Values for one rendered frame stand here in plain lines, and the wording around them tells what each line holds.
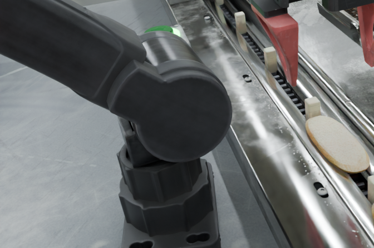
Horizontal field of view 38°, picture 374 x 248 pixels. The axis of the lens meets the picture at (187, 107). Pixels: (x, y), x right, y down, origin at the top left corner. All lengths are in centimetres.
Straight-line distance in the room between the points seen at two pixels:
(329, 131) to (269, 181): 9
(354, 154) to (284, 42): 13
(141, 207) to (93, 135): 23
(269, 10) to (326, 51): 34
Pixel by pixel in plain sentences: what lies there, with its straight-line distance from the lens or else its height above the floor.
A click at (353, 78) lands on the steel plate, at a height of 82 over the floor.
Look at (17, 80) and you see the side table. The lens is 90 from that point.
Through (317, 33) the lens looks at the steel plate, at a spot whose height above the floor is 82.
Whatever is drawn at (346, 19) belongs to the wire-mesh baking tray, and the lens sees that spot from 70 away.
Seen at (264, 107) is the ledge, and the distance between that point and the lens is 59.
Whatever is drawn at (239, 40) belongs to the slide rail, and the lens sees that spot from 78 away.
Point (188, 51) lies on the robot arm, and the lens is 46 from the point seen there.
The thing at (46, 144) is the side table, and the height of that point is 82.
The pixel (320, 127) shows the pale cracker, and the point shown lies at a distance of 56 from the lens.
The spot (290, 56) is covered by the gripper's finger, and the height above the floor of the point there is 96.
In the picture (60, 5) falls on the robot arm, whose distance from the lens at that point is 40.
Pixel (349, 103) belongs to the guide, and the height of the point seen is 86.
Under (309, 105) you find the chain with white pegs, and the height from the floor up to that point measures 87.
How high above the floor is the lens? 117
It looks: 30 degrees down
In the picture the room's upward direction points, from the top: 11 degrees counter-clockwise
